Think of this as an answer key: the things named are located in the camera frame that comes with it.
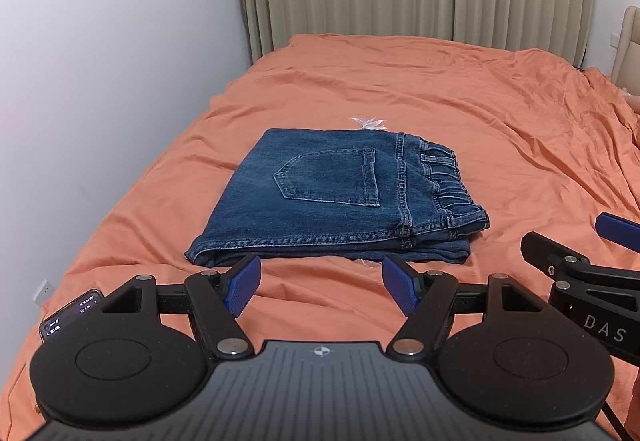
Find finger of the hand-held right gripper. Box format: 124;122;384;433
594;212;640;248
520;231;640;293

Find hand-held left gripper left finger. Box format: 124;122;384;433
102;254;263;363

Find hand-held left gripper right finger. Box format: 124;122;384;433
382;254;545;363

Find blue denim pants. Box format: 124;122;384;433
185;128;491;268

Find orange bed sheet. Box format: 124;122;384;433
0;33;640;441

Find black smartphone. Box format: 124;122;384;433
39;288;105;346

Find beige padded headboard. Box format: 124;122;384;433
609;5;640;90

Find black cable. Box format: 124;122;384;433
600;398;632;441

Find white wall socket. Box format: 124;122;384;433
34;278;53;308

